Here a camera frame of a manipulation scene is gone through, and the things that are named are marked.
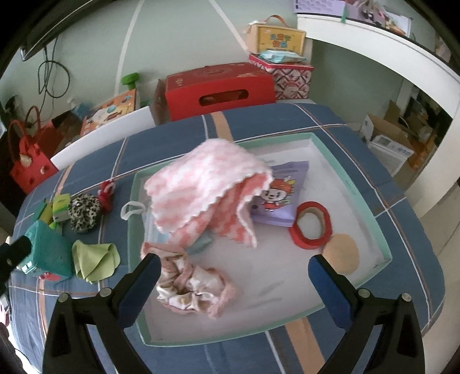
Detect red hair tie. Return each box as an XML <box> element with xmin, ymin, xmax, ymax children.
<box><xmin>98</xmin><ymin>181</ymin><xmax>116</xmax><ymax>214</ymax></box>

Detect pink floral scrunchie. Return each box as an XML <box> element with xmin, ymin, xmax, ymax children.
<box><xmin>141</xmin><ymin>242</ymin><xmax>239</xmax><ymax>319</ymax></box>

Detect blue plaid tablecloth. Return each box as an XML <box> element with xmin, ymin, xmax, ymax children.
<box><xmin>7</xmin><ymin>102</ymin><xmax>446</xmax><ymax>374</ymax></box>

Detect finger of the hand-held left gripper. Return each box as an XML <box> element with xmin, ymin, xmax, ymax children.
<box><xmin>0</xmin><ymin>235</ymin><xmax>33</xmax><ymax>292</ymax></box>

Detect red patterned tin box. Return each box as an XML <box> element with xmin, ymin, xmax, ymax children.
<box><xmin>249</xmin><ymin>54</ymin><xmax>314</xmax><ymax>100</ymax></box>

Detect light blue wipes pack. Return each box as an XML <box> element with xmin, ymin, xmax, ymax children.
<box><xmin>259</xmin><ymin>50</ymin><xmax>308</xmax><ymax>63</ymax></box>

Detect brown cardboard box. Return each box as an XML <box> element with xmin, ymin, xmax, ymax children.
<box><xmin>50</xmin><ymin>110</ymin><xmax>83</xmax><ymax>144</ymax></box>

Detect green tissue pack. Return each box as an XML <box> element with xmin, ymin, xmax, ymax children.
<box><xmin>52</xmin><ymin>194</ymin><xmax>71</xmax><ymax>222</ymax></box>

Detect yellow carton with handle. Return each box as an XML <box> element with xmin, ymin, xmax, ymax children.
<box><xmin>246</xmin><ymin>15</ymin><xmax>307</xmax><ymax>56</ymax></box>

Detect pink white zigzag cloth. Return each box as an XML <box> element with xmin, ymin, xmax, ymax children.
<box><xmin>144</xmin><ymin>140</ymin><xmax>274</xmax><ymax>249</ymax></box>

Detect leopard print scrunchie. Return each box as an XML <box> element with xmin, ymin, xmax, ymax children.
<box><xmin>68</xmin><ymin>193</ymin><xmax>102</xmax><ymax>234</ymax></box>

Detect teal box tray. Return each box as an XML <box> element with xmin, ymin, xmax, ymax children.
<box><xmin>130</xmin><ymin>132</ymin><xmax>393</xmax><ymax>348</ymax></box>

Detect blue surgical face mask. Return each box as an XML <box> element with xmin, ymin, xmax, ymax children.
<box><xmin>16</xmin><ymin>220</ymin><xmax>74</xmax><ymax>278</ymax></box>

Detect red tape roll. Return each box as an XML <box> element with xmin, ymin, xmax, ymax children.
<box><xmin>289</xmin><ymin>201</ymin><xmax>331</xmax><ymax>249</ymax></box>

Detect green dumbbell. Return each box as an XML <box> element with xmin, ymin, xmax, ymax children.
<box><xmin>121</xmin><ymin>73</ymin><xmax>140</xmax><ymax>95</ymax></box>

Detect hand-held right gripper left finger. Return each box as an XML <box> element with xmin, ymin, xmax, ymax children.
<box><xmin>42</xmin><ymin>253</ymin><xmax>162</xmax><ymax>374</ymax></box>

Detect white appliance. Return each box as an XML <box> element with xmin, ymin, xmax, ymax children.
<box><xmin>369</xmin><ymin>134</ymin><xmax>415</xmax><ymax>177</ymax></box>

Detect white desk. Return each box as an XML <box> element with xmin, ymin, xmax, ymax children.
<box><xmin>296</xmin><ymin>14</ymin><xmax>460</xmax><ymax>198</ymax></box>

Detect red felt bag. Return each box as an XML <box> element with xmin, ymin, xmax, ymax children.
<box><xmin>8</xmin><ymin>105</ymin><xmax>60</xmax><ymax>195</ymax></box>

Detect red cardboard box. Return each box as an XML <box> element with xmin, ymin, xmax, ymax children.
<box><xmin>151</xmin><ymin>62</ymin><xmax>277</xmax><ymax>125</ymax></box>

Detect purple wipes packet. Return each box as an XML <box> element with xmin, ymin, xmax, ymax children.
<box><xmin>250</xmin><ymin>161</ymin><xmax>310</xmax><ymax>227</ymax></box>

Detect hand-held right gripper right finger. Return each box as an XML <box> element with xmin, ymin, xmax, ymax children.
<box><xmin>308</xmin><ymin>253</ymin><xmax>422</xmax><ymax>374</ymax></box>

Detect open cardboard box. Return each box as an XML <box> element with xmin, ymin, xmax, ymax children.
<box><xmin>359</xmin><ymin>100</ymin><xmax>417</xmax><ymax>144</ymax></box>

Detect white chair back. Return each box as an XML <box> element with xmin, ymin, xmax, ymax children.
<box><xmin>50</xmin><ymin>106</ymin><xmax>156</xmax><ymax>169</ymax></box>

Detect orange toy box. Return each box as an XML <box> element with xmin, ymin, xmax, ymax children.
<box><xmin>80</xmin><ymin>89</ymin><xmax>137</xmax><ymax>137</ymax></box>

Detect purple wall calendar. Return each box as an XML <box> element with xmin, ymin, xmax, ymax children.
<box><xmin>293</xmin><ymin>0</ymin><xmax>347</xmax><ymax>17</ymax></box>

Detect light green cloth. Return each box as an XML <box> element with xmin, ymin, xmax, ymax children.
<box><xmin>72</xmin><ymin>241</ymin><xmax>121</xmax><ymax>285</ymax></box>

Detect beige foam ball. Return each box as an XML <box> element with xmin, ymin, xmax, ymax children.
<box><xmin>322</xmin><ymin>234</ymin><xmax>360</xmax><ymax>274</ymax></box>

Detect black cables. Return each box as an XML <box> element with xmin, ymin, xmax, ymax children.
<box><xmin>36</xmin><ymin>36</ymin><xmax>70</xmax><ymax>99</ymax></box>

